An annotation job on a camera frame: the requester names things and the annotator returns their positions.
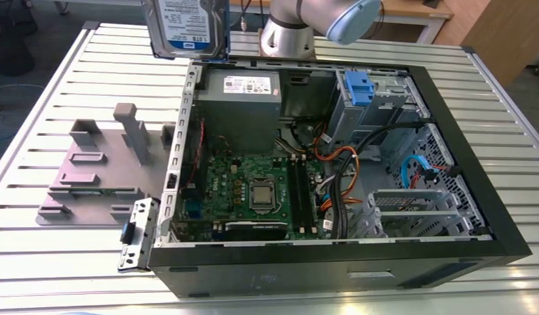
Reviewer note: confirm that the blue plastic drive latch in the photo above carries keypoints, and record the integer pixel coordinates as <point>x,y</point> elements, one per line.
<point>360,88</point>

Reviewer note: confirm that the grey power supply unit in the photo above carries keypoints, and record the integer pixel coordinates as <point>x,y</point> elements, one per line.
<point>240,124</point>

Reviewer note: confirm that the green motherboard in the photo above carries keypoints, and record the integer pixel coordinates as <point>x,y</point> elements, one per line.
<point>226,170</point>

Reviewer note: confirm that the grey plastic parts rack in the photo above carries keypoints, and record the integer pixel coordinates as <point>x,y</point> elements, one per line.
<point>113,170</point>

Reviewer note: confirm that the grey metal drive cage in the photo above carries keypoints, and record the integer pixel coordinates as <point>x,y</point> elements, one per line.
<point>374,118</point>

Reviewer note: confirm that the hard disk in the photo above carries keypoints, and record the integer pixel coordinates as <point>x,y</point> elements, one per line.
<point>186,26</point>

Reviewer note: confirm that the blue expansion slot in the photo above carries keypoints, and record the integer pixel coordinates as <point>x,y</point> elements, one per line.
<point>194,208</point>

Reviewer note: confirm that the CPU socket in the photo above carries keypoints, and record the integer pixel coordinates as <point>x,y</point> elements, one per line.
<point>262,180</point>

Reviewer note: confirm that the silver CPU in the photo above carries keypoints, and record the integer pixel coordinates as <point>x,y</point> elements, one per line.
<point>264,196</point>

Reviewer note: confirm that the black RAM slot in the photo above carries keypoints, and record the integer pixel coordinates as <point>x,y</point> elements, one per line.
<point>309,193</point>
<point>297,193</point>

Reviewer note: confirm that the black graphics card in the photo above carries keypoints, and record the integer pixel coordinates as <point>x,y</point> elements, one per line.
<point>253,229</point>

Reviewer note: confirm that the wooden desk with white frame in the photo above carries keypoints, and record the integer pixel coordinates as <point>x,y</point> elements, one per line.
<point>421,14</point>

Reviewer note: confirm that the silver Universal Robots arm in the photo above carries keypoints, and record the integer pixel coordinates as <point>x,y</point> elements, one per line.
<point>292,39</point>

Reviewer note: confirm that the black office chair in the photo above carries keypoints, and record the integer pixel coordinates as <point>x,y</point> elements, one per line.
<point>11,55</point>

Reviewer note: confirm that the black open PC case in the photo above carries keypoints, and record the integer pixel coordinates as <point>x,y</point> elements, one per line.
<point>296,272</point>

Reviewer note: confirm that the wooden cabinet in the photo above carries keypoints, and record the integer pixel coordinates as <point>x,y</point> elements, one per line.
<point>501,33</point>

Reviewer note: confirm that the green RAM stick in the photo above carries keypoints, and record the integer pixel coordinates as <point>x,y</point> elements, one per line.
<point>95,193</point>

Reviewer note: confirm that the metal card retention bracket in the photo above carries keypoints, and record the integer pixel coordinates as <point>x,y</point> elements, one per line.
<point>144,229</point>

